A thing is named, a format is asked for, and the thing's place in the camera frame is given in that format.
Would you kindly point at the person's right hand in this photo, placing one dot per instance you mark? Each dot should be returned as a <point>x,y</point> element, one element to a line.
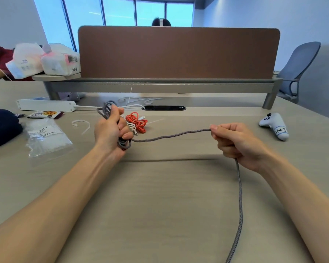
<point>244,145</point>

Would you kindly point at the person's left hand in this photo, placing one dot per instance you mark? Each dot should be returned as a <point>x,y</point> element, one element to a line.
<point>107,136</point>

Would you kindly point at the person's right forearm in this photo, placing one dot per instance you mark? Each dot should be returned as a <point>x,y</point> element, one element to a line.
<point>304,210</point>

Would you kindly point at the person's left forearm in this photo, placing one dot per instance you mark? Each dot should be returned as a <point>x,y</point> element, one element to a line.
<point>44,210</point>

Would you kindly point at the white labelled hand controller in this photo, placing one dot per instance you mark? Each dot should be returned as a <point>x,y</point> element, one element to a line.
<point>277,125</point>

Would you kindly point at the small white rounded object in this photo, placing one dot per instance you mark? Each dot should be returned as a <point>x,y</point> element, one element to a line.
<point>76,96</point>

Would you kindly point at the white printed snack packet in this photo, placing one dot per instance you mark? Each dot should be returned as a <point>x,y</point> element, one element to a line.
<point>45,114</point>

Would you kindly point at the white power strip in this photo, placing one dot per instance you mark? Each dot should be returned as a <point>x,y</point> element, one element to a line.
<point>45,105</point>

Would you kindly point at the grey metal desk shelf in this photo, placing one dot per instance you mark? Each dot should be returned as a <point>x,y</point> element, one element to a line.
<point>167,87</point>

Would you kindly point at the round beige shelf board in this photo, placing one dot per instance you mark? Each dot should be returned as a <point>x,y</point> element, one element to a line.
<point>52,77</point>

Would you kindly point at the white tissue pack pink label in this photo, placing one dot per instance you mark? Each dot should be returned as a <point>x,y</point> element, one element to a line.
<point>59,62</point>

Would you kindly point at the small purple candy wrapper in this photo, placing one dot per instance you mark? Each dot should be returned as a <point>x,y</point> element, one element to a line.
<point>19,115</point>

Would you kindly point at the grey office chair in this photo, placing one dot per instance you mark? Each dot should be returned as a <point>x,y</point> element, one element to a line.
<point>301,62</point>

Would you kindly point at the navy baseball cap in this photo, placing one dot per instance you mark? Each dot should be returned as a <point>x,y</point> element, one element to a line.
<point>4,130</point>

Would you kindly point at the brown desk divider panel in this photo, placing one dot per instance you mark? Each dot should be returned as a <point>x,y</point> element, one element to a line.
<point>178,52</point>

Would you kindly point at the large glass window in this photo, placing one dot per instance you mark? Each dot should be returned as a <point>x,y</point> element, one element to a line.
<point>82,16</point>

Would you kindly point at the white head-mounted headset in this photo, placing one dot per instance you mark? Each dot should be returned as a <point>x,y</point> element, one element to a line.
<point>162,22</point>

